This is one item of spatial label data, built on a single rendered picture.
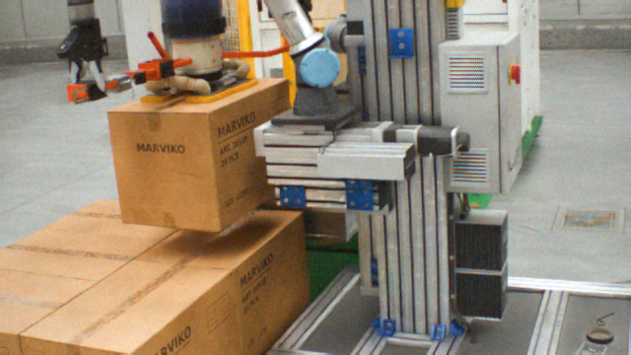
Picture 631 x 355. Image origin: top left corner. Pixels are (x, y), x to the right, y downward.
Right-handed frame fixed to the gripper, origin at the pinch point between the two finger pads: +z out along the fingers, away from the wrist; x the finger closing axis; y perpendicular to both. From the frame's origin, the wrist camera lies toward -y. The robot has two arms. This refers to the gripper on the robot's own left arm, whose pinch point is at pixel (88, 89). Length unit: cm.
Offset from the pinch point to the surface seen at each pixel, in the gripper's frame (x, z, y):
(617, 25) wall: -87, 97, 969
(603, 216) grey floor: -122, 124, 264
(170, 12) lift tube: 2, -17, 50
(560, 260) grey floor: -107, 123, 191
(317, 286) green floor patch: -2, 121, 135
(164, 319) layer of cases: -22, 66, -10
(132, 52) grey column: 107, 11, 162
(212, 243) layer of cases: -3, 66, 50
